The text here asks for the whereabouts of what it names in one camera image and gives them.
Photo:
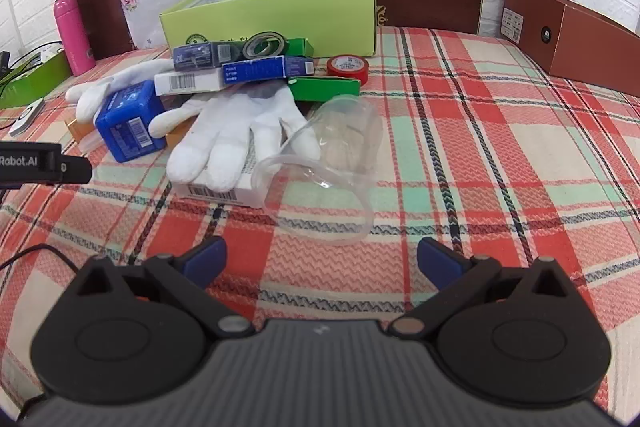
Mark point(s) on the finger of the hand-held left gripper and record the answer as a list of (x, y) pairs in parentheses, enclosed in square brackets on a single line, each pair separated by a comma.
[(77, 172)]

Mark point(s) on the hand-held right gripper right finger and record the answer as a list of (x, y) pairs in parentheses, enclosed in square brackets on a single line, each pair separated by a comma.
[(436, 261)]

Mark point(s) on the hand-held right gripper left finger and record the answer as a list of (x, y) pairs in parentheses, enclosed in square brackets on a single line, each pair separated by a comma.
[(207, 259)]

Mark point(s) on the white glove pink cuff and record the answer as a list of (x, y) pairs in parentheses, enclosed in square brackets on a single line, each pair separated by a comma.
[(235, 132), (115, 79)]

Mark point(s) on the clear plastic cup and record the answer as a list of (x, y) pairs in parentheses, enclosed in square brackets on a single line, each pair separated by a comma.
[(340, 142)]

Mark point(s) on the light green shoe box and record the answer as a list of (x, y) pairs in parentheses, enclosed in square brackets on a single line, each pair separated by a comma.
[(300, 19)]

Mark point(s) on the clear plastic item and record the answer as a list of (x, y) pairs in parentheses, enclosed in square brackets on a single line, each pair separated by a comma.
[(91, 144)]

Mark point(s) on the tan stick packet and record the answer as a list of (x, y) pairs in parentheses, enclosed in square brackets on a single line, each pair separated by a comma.
[(80, 129)]

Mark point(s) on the white small device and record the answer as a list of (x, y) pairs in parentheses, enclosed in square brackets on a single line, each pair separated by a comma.
[(26, 118)]

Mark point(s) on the blue cube box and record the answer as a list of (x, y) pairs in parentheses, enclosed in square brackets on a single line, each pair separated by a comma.
[(127, 122)]

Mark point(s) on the green box lid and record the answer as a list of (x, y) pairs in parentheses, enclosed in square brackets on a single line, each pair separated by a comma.
[(35, 79)]

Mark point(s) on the plaid tablecloth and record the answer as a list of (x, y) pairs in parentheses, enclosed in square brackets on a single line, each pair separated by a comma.
[(500, 187)]

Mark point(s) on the pink bottle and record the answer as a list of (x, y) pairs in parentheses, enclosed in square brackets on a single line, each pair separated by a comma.
[(74, 37)]

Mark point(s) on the dark blue box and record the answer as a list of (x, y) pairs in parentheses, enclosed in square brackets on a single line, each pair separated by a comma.
[(200, 56)]

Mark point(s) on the blue and white box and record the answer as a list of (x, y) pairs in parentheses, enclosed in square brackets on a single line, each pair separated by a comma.
[(265, 69)]

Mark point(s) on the small green box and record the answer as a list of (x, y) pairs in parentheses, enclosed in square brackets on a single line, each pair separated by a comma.
[(301, 47), (325, 89)]

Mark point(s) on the red tape roll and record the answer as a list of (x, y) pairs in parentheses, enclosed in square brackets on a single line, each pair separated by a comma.
[(348, 68)]

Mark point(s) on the black tape roll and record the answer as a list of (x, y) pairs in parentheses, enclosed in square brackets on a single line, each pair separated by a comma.
[(265, 46)]

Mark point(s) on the brown cardboard box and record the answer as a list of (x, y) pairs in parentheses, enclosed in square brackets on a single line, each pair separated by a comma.
[(590, 37)]

